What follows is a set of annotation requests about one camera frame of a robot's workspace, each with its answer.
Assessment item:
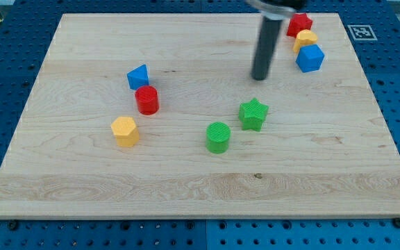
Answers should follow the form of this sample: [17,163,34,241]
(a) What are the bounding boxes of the red cylinder block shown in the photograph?
[135,85,160,115]

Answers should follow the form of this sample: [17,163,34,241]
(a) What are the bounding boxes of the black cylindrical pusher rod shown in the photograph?
[251,17,283,81]

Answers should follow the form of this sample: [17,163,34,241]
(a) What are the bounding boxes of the silver robot flange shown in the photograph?
[245,0,308,19]

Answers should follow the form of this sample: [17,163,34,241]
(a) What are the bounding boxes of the red star block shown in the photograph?
[286,13,313,38]

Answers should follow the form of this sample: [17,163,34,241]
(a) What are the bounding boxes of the green cylinder block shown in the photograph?
[206,122,231,153]

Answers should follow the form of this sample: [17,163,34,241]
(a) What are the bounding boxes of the blue hexagon block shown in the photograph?
[296,44,325,73]

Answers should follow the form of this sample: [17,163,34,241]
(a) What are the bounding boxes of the green star block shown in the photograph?
[238,98,269,132]

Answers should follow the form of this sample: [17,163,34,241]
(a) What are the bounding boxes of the light wooden board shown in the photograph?
[0,13,400,220]

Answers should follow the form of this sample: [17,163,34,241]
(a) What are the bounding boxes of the white fiducial marker tag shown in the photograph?
[347,24,377,41]

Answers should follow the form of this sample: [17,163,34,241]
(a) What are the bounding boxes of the yellow heart block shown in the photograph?
[292,29,318,53]

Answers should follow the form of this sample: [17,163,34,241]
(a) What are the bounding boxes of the blue triangle block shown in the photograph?
[126,65,149,90]

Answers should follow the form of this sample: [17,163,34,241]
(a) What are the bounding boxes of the yellow hexagon block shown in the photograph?
[110,117,140,147]

